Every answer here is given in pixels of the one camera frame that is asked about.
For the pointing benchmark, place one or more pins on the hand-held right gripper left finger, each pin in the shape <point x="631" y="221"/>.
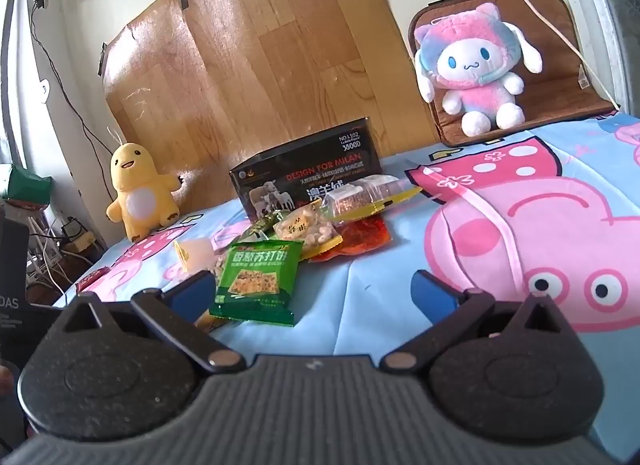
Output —
<point x="192" y="295"/>

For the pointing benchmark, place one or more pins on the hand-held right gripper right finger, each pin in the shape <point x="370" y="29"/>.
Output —
<point x="432" y="295"/>

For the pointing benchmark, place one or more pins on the green cracker packet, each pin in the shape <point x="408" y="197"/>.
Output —
<point x="255" y="285"/>

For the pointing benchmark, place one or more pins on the clear peanut snack packet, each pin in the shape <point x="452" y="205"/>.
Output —
<point x="305" y="230"/>

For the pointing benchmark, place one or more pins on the black printed cardboard box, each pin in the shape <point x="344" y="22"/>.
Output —
<point x="310" y="165"/>

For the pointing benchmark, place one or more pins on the person's left hand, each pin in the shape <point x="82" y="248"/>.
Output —
<point x="5" y="379"/>

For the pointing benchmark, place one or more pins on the small red packet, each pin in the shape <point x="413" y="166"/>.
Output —
<point x="92" y="279"/>

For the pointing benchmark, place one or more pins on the power strip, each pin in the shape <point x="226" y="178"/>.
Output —
<point x="77" y="235"/>

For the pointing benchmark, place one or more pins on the cartoon printed bedsheet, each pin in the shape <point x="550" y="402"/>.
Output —
<point x="350" y="285"/>

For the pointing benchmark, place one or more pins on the red snack packet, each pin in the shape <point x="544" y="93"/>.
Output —
<point x="362" y="237"/>

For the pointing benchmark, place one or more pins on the small green snack packet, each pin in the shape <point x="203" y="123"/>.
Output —
<point x="260" y="227"/>

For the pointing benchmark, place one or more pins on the green box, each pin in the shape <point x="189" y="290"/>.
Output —
<point x="27" y="185"/>

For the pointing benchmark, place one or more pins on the clear packet with yellow strip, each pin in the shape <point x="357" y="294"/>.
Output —
<point x="350" y="206"/>

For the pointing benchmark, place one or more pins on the clear wrapped pastry packet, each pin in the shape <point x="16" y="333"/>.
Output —
<point x="380" y="185"/>

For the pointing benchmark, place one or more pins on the yellow plush toy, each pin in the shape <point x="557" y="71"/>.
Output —
<point x="140" y="185"/>

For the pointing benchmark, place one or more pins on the brown seat cushion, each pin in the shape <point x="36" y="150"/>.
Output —
<point x="550" y="95"/>

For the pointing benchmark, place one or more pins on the pink white plush toy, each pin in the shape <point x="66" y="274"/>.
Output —
<point x="475" y="62"/>

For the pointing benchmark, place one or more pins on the wood grain board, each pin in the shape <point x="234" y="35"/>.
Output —
<point x="275" y="55"/>

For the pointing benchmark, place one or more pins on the white window frame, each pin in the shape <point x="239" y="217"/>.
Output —
<point x="605" y="20"/>

